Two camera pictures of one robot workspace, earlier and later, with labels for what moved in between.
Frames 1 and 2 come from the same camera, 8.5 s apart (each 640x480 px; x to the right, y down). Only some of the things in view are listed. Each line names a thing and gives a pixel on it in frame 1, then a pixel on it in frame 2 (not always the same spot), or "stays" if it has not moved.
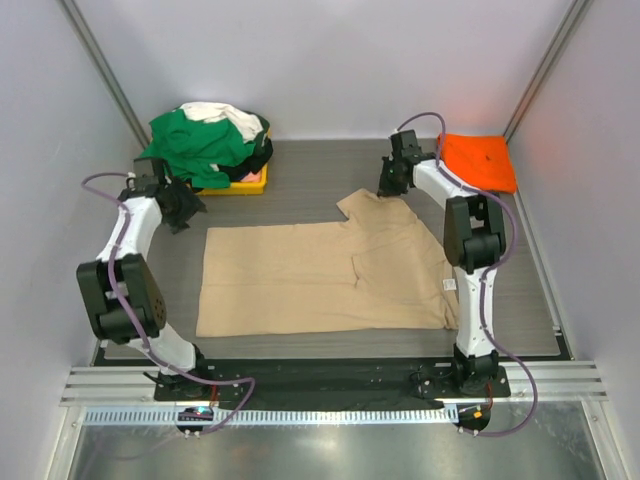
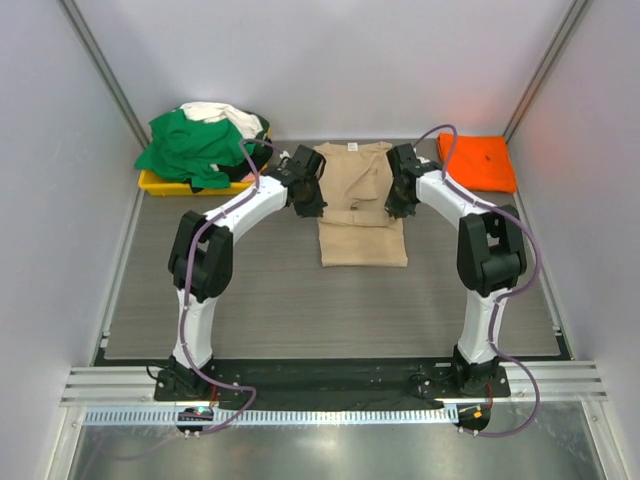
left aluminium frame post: x=114 y=85 stays
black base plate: x=371 y=381 stays
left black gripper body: x=179 y=210 → x=311 y=202
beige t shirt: x=380 y=268 → x=356 y=227
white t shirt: x=249 y=125 stays
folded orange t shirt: x=482 y=161 stays
